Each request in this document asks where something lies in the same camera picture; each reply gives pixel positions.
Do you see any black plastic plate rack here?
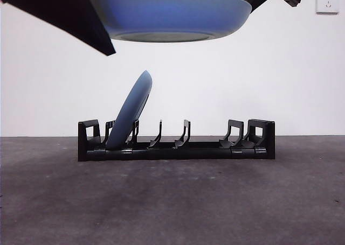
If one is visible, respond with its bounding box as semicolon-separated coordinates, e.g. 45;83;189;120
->
77;118;276;162

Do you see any pale green round plate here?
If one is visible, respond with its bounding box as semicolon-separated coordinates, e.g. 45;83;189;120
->
88;0;253;43

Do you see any blue round plate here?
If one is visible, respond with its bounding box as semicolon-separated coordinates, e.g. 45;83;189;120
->
105;70;154;151

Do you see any white wall socket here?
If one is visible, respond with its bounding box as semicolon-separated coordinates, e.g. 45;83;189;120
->
315;0;340;15

